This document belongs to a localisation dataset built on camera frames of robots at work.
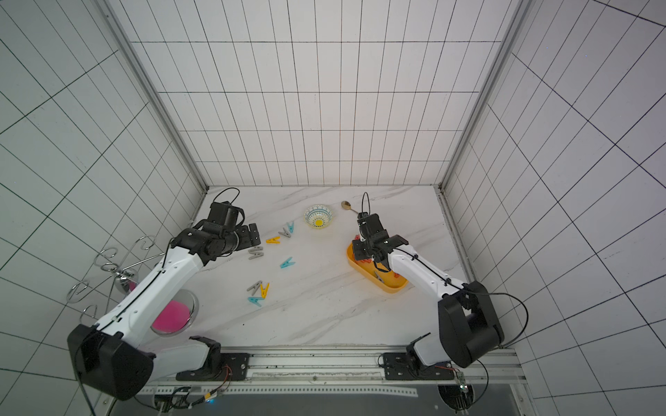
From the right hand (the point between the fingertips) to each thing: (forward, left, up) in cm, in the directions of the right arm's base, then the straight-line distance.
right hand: (350, 245), depth 88 cm
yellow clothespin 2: (-15, +30, -9) cm, 34 cm away
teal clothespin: (-3, +24, -9) cm, 26 cm away
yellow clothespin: (+6, +31, -9) cm, 33 cm away
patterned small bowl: (+18, +14, -8) cm, 25 cm away
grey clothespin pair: (-1, +35, -7) cm, 36 cm away
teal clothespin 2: (-18, +32, -9) cm, 38 cm away
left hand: (-6, +35, +8) cm, 36 cm away
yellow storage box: (-5, -9, -8) cm, 14 cm away
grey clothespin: (+10, +27, -9) cm, 30 cm away
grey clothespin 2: (-13, +33, -9) cm, 37 cm away
